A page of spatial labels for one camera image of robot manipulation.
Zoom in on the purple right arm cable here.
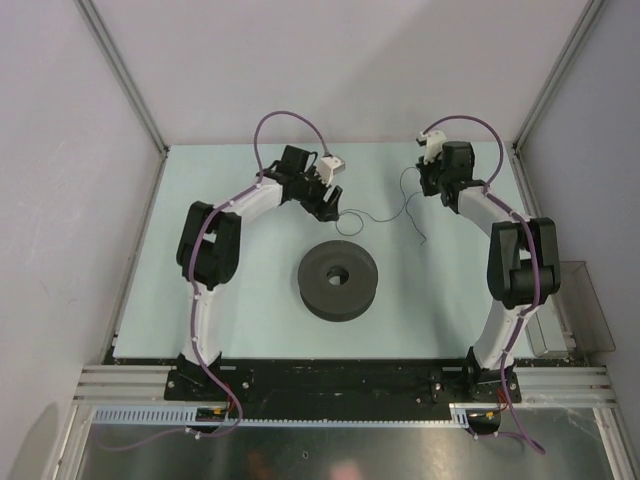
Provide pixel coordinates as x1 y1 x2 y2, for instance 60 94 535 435
424 115 547 455

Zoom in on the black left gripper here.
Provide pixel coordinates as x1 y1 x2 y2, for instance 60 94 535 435
295 167 342 223

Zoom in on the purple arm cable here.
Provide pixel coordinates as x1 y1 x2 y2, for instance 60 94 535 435
97 110 331 454
424 115 547 455

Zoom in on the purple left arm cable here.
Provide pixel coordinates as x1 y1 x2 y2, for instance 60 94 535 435
97 110 331 454

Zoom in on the aluminium corner post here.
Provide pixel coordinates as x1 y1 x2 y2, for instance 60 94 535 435
510 0 607 156
74 0 168 155

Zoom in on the clear plastic bin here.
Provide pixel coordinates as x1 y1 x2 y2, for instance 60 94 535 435
526 261 616 359

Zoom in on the thin purple wire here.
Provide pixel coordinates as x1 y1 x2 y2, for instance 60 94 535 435
335 167 429 246

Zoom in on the right aluminium corner post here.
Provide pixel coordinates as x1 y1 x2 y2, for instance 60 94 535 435
510 0 607 156

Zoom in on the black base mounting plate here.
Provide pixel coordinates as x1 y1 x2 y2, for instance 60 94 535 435
164 358 522 422

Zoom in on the grey slotted cable duct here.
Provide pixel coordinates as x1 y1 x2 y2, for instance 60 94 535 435
92 402 474 429

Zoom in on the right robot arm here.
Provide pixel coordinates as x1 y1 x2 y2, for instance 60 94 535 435
416 131 561 401

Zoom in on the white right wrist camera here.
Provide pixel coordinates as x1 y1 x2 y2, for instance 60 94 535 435
416 130 447 165

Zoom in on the aluminium frame rail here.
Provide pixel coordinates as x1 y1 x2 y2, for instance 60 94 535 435
73 365 617 408

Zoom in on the left aluminium corner post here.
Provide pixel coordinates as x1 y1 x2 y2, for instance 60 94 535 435
74 0 168 155

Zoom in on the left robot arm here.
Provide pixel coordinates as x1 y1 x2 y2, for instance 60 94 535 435
176 171 343 400

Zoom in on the dark perforated cable spool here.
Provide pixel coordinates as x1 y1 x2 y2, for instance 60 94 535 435
297 240 379 322

